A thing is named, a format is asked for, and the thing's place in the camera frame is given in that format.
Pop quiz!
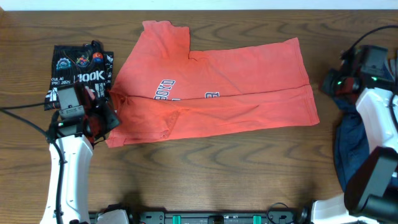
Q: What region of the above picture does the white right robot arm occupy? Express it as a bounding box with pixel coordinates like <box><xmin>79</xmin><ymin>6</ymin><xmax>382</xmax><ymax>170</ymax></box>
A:
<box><xmin>307</xmin><ymin>69</ymin><xmax>397</xmax><ymax>223</ymax></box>

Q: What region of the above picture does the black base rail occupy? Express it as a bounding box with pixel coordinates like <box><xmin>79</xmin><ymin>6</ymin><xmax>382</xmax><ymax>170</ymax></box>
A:
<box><xmin>89</xmin><ymin>203</ymin><xmax>310</xmax><ymax>224</ymax></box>

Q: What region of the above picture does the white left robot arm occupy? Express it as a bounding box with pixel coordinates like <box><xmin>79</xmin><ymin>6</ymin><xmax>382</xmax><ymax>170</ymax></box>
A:
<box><xmin>41</xmin><ymin>86</ymin><xmax>119</xmax><ymax>223</ymax></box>

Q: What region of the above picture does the navy blue garment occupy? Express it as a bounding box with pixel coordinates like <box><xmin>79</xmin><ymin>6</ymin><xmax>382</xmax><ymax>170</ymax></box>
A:
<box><xmin>332</xmin><ymin>58</ymin><xmax>398</xmax><ymax>192</ymax></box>

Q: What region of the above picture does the orange soccer t-shirt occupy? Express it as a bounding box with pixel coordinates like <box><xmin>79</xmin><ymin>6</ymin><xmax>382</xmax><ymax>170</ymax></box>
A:
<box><xmin>106</xmin><ymin>21</ymin><xmax>320</xmax><ymax>147</ymax></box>

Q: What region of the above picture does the black folded printed shirt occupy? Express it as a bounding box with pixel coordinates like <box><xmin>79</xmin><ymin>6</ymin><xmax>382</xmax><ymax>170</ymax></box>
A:
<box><xmin>44</xmin><ymin>40</ymin><xmax>114</xmax><ymax>111</ymax></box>

